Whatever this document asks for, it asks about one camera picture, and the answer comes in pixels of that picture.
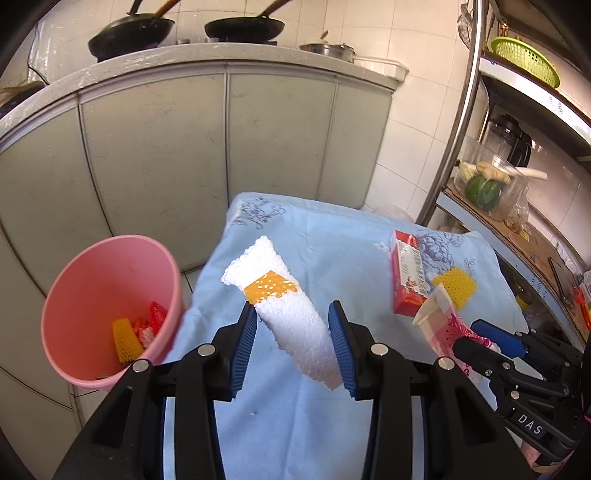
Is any white foam fruit net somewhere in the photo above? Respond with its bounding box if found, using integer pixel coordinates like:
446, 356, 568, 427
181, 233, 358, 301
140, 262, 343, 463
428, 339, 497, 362
221, 235, 342, 390

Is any right black wok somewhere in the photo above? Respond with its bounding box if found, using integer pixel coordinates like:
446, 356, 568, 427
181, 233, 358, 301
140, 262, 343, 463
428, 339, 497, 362
204, 0, 290, 44

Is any kitchen counter cabinet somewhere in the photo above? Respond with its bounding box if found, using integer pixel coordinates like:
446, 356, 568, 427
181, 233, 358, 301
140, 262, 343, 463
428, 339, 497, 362
1, 43, 398, 479

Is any yellow foam fruit net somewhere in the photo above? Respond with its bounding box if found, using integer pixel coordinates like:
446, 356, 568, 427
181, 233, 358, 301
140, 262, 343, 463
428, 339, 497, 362
112, 318, 144, 364

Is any white plastic tray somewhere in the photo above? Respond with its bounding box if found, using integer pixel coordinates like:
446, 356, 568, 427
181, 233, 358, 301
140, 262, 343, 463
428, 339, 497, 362
353, 56, 410, 83

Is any black smartphone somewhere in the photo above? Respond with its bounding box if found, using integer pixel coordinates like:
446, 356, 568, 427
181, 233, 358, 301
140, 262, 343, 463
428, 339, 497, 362
548, 257, 574, 308

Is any black wok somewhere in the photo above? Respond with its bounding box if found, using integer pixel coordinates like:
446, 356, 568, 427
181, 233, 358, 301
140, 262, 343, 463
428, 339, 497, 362
204, 0, 290, 44
87, 0, 179, 62

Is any green bell pepper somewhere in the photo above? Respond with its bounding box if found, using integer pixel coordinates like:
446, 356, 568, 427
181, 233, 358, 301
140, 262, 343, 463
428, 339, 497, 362
464, 174, 502, 212

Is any metal shelf rack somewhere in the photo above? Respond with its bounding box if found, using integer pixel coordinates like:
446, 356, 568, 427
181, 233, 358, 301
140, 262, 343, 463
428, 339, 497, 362
414, 0, 591, 333

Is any left black wok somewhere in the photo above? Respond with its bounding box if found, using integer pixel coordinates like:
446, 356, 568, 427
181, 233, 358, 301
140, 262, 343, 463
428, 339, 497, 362
87, 0, 179, 62

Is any pink plastic bucket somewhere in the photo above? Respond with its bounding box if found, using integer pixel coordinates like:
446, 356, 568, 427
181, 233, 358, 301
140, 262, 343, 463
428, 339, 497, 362
41, 235, 184, 390

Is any steel pot with lid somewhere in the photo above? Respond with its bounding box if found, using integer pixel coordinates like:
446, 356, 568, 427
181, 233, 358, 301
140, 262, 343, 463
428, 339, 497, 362
300, 30, 356, 63

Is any red white medicine box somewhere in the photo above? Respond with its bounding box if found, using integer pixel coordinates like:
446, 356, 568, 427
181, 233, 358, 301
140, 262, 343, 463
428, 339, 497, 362
391, 230, 430, 317

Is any green plastic basket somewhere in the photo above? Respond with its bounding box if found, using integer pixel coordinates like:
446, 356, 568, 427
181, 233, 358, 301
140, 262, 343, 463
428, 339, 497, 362
491, 36, 561, 89

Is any red plastic snack bag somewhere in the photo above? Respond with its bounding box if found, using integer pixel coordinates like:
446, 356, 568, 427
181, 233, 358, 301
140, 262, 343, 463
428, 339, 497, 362
131, 302, 167, 349

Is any pink white wrapper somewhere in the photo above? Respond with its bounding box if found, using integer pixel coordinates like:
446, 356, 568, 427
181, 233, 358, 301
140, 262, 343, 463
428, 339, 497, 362
413, 285, 500, 385

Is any small yellow foam net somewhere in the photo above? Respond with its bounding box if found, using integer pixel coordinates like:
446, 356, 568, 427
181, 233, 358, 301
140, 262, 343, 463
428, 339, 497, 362
432, 267, 477, 310

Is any ginger root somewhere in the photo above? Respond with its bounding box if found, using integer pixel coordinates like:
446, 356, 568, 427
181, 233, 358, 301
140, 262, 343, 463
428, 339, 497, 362
476, 161, 512, 185

